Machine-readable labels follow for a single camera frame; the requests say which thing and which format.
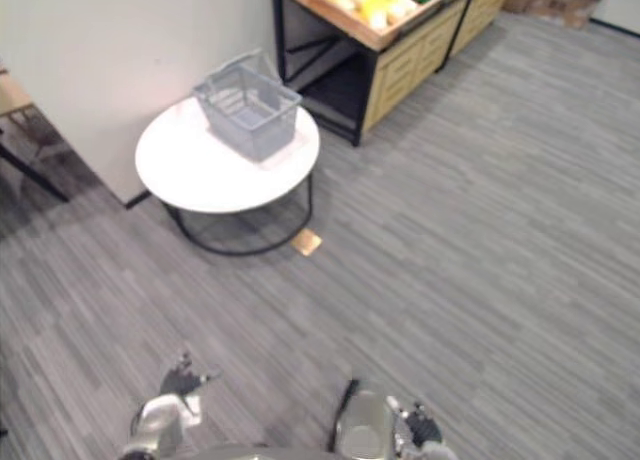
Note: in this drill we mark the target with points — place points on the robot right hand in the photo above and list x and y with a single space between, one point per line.
417 427

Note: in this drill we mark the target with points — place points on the brown chair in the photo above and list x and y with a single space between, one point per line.
37 132

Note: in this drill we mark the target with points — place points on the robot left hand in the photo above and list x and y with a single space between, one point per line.
181 379

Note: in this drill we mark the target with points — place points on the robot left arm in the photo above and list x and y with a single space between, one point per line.
157 420

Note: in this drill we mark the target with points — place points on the black baseboard strip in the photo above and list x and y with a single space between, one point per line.
616 26
136 200

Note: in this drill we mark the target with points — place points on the round white side table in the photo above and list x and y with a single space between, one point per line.
200 175

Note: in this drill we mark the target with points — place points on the grey plastic shopping basket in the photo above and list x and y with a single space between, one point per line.
250 117

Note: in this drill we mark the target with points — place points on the wooden produce stand black frame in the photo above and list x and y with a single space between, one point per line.
400 65

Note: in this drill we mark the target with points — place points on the wooden table with black leg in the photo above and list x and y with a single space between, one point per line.
12 97

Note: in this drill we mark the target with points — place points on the wooden produce stand slatted front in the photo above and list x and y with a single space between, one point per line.
480 10

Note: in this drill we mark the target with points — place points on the pale cabbage pile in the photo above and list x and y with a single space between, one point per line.
387 14

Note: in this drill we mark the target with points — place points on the cardboard box with fruit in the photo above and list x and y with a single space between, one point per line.
565 2

